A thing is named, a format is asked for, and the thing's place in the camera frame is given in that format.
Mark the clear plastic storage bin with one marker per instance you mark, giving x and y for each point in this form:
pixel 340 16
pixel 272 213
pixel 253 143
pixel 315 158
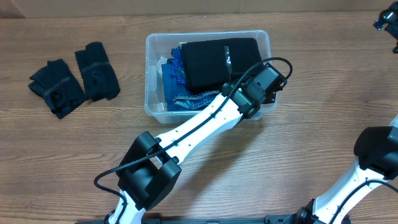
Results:
pixel 158 50

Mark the black cloth bundle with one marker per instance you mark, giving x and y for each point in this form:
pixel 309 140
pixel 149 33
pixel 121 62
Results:
pixel 57 86
pixel 99 78

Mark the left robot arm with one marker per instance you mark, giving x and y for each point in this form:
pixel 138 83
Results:
pixel 151 166

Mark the blue denim jeans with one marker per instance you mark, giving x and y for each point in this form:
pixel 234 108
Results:
pixel 178 98

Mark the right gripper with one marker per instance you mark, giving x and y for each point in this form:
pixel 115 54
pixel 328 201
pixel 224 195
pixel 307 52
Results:
pixel 390 22

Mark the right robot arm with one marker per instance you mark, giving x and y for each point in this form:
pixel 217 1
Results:
pixel 374 164

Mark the large black garment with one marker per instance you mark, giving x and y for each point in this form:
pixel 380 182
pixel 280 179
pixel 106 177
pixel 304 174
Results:
pixel 211 63

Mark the blue sequin fabric bundle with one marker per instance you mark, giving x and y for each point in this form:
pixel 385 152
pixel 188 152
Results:
pixel 178 68

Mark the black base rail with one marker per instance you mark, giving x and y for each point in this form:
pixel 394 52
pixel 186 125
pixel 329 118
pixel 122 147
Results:
pixel 268 219

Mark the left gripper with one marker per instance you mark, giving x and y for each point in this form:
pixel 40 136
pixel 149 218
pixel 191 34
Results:
pixel 273 97

